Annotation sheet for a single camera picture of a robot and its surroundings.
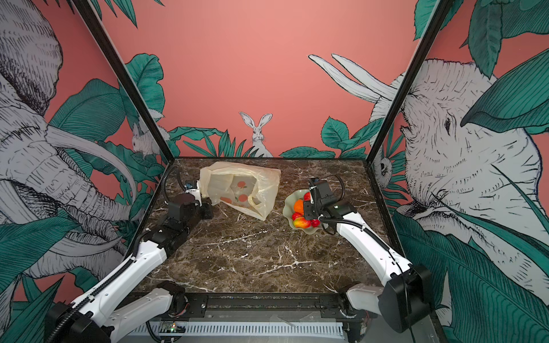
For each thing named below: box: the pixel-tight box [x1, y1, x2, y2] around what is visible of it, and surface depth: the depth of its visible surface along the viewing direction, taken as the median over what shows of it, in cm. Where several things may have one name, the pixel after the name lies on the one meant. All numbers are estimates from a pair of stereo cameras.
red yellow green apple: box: [293, 216, 311, 229], surface depth 90 cm
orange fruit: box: [293, 199, 304, 215], surface depth 100 cm
